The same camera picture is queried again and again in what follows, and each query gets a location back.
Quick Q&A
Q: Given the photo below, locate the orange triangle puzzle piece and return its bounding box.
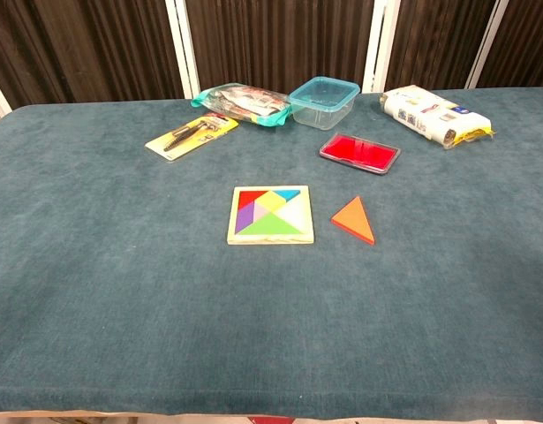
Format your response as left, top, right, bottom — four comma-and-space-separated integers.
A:
330, 195, 376, 246

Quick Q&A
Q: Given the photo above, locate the yellow puzzle piece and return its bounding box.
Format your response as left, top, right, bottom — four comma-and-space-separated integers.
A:
254, 190, 288, 214

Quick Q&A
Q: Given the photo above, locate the green triangular wooden puzzle piece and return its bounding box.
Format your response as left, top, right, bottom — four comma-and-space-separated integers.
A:
238, 211, 305, 236

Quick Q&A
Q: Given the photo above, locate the purple puzzle piece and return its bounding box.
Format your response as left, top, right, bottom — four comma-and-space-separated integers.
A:
234, 203, 257, 235

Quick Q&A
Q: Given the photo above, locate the red triangle puzzle piece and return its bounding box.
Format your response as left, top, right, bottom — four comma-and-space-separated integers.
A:
238, 190, 268, 208

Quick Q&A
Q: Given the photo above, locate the wooden tangram tray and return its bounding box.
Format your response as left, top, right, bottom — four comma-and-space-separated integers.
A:
226, 185, 316, 246

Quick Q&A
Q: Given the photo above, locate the red flat plastic case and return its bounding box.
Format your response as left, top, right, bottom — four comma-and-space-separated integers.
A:
319, 132, 402, 176

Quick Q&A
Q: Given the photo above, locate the teal-edged snack bag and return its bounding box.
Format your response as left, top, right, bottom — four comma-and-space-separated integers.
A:
190, 82, 294, 129

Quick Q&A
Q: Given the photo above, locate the yellow razor blister pack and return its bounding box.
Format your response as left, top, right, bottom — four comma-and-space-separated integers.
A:
144, 112, 240, 163

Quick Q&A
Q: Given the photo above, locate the clear container with teal rim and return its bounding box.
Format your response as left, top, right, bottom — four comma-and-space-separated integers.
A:
288, 76, 361, 131

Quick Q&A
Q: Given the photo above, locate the teal table cloth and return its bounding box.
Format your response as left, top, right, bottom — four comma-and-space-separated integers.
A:
0, 86, 543, 419

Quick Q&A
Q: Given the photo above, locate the dark brown ribbed screen panel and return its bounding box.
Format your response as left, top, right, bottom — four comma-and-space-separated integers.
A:
185, 0, 376, 95
384, 0, 498, 93
476, 0, 543, 89
0, 0, 185, 111

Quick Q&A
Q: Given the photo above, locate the white wrapped package yellow end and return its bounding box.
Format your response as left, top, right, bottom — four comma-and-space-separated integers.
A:
379, 84, 495, 150

